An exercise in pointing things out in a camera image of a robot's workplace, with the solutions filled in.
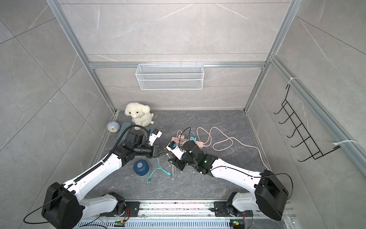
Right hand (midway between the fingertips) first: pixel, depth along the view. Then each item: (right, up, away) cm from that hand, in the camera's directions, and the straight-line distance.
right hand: (172, 157), depth 76 cm
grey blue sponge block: (-39, +16, +28) cm, 51 cm away
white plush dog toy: (-24, +23, +23) cm, 41 cm away
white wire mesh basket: (-4, +52, +24) cm, 57 cm away
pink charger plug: (+4, +8, +21) cm, 23 cm away
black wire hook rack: (+63, +9, -13) cm, 65 cm away
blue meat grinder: (-17, -7, +1) cm, 19 cm away
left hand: (-2, +4, -2) cm, 5 cm away
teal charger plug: (+13, +8, +18) cm, 24 cm away
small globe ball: (-45, +16, +24) cm, 53 cm away
